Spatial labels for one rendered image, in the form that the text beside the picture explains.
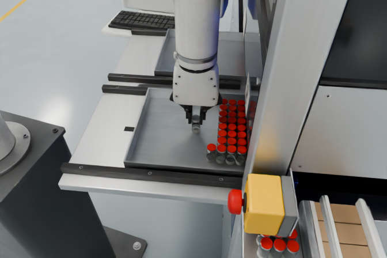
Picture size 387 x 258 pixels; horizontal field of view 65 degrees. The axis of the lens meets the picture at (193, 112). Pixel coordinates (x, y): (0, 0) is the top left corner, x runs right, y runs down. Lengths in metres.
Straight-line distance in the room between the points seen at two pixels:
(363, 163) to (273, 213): 0.17
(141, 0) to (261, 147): 1.16
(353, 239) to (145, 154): 0.45
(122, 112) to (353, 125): 0.58
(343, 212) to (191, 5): 0.46
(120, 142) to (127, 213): 0.94
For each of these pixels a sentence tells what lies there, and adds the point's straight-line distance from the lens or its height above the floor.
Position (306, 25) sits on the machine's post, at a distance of 0.38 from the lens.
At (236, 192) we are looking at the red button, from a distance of 0.52.
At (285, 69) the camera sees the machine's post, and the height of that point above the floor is 1.23.
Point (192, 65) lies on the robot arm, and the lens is 0.60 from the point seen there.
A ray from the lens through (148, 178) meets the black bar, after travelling 0.68.
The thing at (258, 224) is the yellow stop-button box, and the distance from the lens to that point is 0.52.
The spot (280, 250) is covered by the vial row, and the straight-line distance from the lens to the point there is 0.59.
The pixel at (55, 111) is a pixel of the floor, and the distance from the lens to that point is 2.32.
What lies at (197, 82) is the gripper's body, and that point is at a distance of 0.64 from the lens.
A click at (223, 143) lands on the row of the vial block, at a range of 0.69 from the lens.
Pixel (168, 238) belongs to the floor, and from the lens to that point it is 1.59.
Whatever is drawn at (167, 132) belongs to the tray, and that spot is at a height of 0.88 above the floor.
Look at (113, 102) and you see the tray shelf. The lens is 0.89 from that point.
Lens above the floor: 1.45
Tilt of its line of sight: 44 degrees down
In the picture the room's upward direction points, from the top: straight up
